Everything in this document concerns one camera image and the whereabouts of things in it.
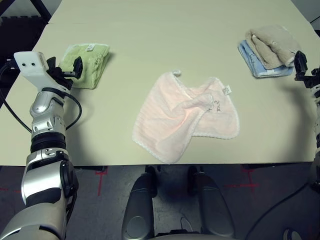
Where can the robot waist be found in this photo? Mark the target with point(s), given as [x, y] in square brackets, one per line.
[177, 235]

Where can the pink embroidered towel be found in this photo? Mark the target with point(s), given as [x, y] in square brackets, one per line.
[160, 105]

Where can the blue folded towel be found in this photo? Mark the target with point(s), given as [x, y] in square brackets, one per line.
[252, 60]

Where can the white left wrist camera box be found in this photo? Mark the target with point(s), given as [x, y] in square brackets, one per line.
[30, 66]

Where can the grey round floor object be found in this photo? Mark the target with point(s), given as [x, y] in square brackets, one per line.
[291, 235]

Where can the beige folded towel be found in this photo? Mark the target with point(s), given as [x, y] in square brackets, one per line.
[272, 45]

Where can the green folded towel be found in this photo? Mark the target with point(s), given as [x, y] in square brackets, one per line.
[92, 60]

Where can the black metal stand bar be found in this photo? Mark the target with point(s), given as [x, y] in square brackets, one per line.
[42, 8]

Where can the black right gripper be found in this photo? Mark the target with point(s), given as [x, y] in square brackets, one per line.
[313, 80]

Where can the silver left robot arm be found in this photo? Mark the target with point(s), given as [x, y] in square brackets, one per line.
[45, 155]

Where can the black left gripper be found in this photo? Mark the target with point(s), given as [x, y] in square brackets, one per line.
[60, 73]

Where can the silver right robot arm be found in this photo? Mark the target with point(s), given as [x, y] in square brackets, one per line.
[318, 112]

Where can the black foam floor mat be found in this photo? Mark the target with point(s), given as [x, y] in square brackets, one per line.
[17, 32]

